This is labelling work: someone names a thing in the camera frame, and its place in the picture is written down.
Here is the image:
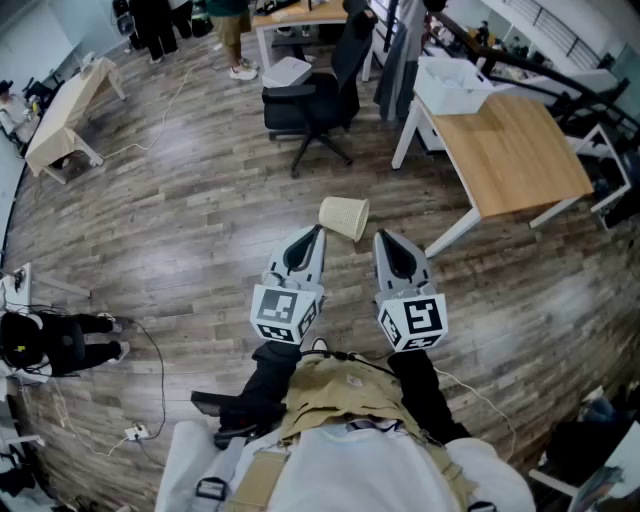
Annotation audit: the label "thin white cable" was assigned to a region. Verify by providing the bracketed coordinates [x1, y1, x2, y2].
[432, 367, 519, 462]

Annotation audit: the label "person's left forearm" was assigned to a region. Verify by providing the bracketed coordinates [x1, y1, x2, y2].
[219, 342, 304, 436]

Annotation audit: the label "white plastic basket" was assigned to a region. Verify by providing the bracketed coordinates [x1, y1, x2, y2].
[413, 55, 509, 117]

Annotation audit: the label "black floor cable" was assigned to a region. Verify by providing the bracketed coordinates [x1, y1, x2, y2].
[117, 317, 169, 442]

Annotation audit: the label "person's right forearm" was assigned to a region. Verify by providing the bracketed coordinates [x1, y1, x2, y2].
[387, 349, 472, 447]

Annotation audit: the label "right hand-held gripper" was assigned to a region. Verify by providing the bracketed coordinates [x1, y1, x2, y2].
[373, 228, 448, 352]

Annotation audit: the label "black railing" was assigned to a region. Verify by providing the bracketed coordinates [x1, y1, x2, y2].
[433, 9, 640, 132]

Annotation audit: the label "wooden desk with white legs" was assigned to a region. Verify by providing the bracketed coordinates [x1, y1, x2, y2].
[391, 92, 596, 259]

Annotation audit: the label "white floor cable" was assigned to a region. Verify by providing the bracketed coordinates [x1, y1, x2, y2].
[98, 59, 202, 162]

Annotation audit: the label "long wooden desk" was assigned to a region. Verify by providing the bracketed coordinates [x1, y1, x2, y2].
[251, 0, 375, 82]

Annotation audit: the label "grey hanging coat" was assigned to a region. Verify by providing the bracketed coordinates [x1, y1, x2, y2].
[373, 0, 427, 124]

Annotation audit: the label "black body cable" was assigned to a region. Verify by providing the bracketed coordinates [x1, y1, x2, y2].
[298, 348, 397, 377]

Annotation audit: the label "person's white shirt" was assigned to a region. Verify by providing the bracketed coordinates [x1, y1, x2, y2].
[154, 420, 536, 512]

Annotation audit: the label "white box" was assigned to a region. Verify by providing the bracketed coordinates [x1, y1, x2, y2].
[261, 56, 314, 90]

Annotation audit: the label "white shelf frame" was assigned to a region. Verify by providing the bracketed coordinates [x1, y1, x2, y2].
[564, 122, 634, 232]

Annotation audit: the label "beige plastic waste basket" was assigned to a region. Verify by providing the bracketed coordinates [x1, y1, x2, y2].
[318, 196, 371, 243]

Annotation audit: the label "black waist device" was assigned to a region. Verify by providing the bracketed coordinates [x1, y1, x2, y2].
[190, 389, 287, 451]

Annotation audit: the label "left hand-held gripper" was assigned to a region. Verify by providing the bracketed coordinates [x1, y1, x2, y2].
[249, 225, 327, 346]

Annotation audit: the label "person's khaki trousers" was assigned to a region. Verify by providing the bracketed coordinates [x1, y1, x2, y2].
[280, 352, 426, 444]

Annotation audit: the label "black office chair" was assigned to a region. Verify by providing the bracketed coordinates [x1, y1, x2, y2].
[261, 0, 377, 180]

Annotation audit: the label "beige cloth covered table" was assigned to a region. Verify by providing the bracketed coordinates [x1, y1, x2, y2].
[24, 56, 127, 186]

